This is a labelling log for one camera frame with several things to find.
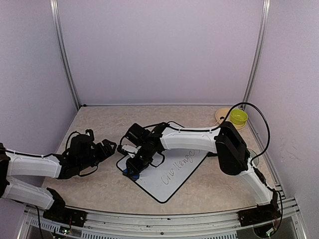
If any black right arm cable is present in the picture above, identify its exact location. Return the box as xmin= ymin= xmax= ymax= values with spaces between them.
xmin=119 ymin=102 xmax=284 ymax=225

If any yellow-green plastic bowl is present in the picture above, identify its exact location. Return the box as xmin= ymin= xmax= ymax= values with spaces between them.
xmin=230 ymin=109 xmax=248 ymax=125

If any left aluminium frame post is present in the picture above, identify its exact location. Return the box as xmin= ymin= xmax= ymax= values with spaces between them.
xmin=50 ymin=0 xmax=81 ymax=110

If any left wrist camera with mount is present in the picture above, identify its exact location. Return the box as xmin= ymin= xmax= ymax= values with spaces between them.
xmin=85 ymin=129 xmax=95 ymax=141

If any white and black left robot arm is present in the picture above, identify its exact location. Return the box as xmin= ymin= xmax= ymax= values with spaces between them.
xmin=0 ymin=129 xmax=117 ymax=222

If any blue whiteboard eraser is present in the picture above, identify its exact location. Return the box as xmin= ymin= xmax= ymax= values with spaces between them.
xmin=123 ymin=168 xmax=140 ymax=181

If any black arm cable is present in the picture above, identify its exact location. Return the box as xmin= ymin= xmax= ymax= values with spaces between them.
xmin=65 ymin=131 xmax=80 ymax=152
xmin=119 ymin=102 xmax=284 ymax=225

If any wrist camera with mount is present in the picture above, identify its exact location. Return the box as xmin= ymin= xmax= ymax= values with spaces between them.
xmin=85 ymin=129 xmax=95 ymax=141
xmin=117 ymin=144 xmax=138 ymax=158

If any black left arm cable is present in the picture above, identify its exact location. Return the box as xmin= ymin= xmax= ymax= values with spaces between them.
xmin=65 ymin=131 xmax=80 ymax=152

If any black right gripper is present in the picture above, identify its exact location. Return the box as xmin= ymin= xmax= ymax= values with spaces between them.
xmin=126 ymin=146 xmax=156 ymax=177

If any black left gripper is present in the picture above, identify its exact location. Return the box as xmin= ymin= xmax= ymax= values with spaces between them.
xmin=77 ymin=139 xmax=117 ymax=171

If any right aluminium frame post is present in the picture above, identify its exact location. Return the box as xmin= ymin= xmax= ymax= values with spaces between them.
xmin=243 ymin=0 xmax=271 ymax=102

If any front aluminium rail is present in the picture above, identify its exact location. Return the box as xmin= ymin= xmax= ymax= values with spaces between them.
xmin=15 ymin=198 xmax=307 ymax=239

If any aluminium frame post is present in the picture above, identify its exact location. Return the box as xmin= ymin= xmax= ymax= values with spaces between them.
xmin=50 ymin=0 xmax=81 ymax=110
xmin=243 ymin=0 xmax=271 ymax=102

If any beige wooden plate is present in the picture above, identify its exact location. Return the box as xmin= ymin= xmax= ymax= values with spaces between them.
xmin=215 ymin=108 xmax=247 ymax=130

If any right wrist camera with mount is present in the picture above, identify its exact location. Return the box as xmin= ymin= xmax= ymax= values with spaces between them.
xmin=117 ymin=144 xmax=138 ymax=158

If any clear glass bowl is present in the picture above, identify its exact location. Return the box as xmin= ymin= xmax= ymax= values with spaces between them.
xmin=248 ymin=148 xmax=260 ymax=166

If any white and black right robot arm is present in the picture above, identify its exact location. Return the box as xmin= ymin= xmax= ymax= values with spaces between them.
xmin=118 ymin=121 xmax=279 ymax=221

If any white whiteboard with black frame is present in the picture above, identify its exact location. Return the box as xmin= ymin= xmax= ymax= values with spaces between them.
xmin=116 ymin=141 xmax=208 ymax=204

